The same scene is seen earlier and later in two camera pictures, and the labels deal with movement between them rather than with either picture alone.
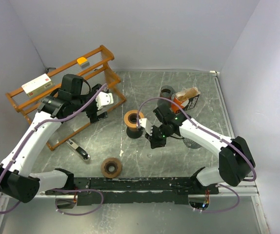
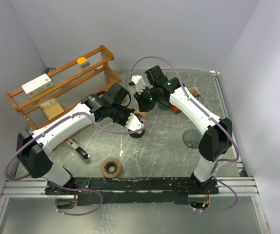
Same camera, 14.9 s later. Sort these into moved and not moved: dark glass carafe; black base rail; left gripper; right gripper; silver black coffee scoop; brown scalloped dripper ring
Moved: right gripper; left gripper
Not moved: dark glass carafe; brown scalloped dripper ring; black base rail; silver black coffee scoop
